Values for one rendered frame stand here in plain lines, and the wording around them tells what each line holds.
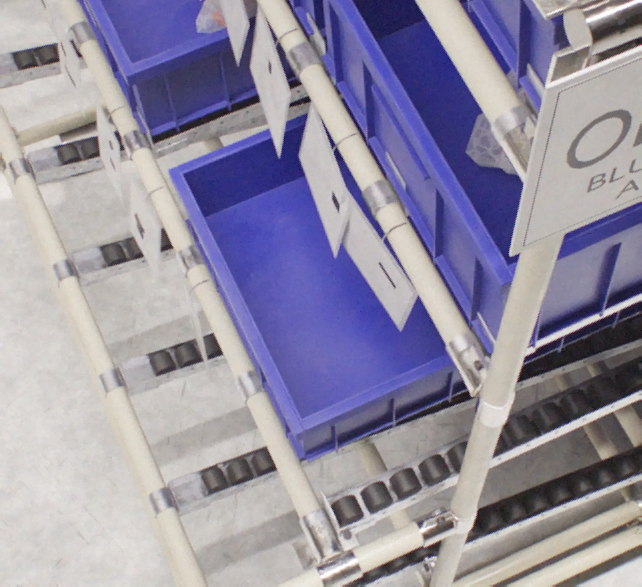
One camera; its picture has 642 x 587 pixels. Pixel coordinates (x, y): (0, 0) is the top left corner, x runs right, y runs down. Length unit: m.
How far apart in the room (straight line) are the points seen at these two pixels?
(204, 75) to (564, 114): 0.99
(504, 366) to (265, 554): 1.19
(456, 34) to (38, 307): 1.63
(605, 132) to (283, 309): 0.87
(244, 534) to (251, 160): 0.85
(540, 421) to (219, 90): 0.59
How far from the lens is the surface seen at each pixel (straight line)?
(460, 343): 1.39
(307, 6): 1.53
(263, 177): 1.80
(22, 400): 2.55
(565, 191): 0.99
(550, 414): 1.71
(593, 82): 0.88
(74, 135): 2.64
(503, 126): 1.05
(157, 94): 1.83
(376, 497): 1.67
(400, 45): 1.54
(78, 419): 2.52
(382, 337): 1.73
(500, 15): 1.05
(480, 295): 1.33
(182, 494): 1.99
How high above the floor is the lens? 2.31
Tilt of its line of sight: 62 degrees down
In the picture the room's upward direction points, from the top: 2 degrees clockwise
